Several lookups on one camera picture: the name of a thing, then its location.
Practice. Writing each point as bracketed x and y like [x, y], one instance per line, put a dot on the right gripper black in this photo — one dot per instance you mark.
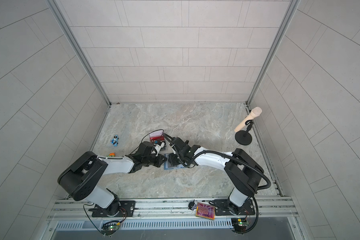
[172, 159]

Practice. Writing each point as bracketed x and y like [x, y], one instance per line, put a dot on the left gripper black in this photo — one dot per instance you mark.
[160, 162]

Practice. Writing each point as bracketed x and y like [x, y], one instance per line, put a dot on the blue card holder wallet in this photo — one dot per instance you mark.
[166, 165]

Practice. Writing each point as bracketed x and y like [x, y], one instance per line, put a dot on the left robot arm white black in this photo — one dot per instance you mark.
[80, 179]

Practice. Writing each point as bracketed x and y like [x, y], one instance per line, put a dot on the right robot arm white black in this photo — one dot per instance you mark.
[246, 174]

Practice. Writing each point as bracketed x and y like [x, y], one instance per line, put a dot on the pink orange patterned card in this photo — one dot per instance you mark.
[205, 211]

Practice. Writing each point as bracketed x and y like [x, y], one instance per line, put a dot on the blue toy car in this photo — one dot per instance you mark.
[115, 140]

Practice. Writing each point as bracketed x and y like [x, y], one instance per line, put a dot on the small black knob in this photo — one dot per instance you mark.
[192, 205]

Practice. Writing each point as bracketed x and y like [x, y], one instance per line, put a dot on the beige microphone on stand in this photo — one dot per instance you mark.
[242, 131]

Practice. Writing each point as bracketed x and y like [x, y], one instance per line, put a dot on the left green circuit board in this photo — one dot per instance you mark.
[111, 227]

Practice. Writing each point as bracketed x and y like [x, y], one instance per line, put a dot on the green circuit board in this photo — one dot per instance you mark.
[111, 227]
[239, 225]

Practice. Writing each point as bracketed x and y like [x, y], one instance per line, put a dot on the right green circuit board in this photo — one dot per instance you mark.
[239, 225]

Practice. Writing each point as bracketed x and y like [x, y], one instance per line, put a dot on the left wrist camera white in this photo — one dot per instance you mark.
[158, 146]

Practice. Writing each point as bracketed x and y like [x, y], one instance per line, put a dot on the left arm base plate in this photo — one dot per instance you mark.
[117, 209]

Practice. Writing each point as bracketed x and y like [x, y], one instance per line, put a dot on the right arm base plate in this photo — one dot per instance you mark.
[223, 207]

